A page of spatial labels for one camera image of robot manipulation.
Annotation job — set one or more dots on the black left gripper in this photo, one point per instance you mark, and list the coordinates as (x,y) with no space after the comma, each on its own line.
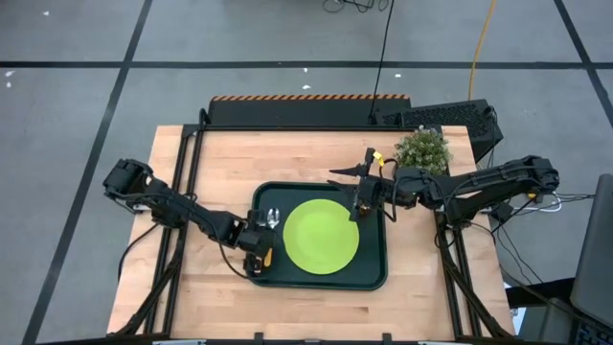
(256,239)

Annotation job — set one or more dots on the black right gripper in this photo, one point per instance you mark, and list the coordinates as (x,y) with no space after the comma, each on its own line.
(356,211)

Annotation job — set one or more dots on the lime green plate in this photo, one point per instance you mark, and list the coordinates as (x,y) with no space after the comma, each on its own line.
(321,237)

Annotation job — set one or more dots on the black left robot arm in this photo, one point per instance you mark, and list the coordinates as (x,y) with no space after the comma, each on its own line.
(191,213)

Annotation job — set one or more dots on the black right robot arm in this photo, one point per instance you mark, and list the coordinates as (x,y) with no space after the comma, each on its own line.
(479,187)

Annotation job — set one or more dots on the dark green tray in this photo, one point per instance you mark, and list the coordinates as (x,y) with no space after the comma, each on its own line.
(369,268)

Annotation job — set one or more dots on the yellow tag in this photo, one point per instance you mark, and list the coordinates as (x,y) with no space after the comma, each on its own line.
(378,158)

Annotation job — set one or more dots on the potted plant in slatted pot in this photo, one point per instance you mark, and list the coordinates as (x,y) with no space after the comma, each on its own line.
(424,148)

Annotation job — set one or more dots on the black box with striped edge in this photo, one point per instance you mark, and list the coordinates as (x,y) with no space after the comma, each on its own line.
(297,112)

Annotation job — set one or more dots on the black computer tower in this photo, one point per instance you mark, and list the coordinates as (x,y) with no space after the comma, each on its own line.
(445,117)

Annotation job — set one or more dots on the black stand base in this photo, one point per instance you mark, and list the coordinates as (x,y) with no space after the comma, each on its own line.
(536,292)

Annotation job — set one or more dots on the grey box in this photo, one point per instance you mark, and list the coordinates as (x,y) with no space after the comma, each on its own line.
(546,326)

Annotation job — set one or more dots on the grey monitor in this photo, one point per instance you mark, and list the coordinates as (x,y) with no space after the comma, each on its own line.
(598,249)

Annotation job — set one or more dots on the black keyboard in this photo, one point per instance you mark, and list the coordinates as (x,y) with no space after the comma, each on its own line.
(596,335)

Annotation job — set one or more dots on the black metal table frame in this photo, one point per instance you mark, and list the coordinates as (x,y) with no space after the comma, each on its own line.
(190,153)

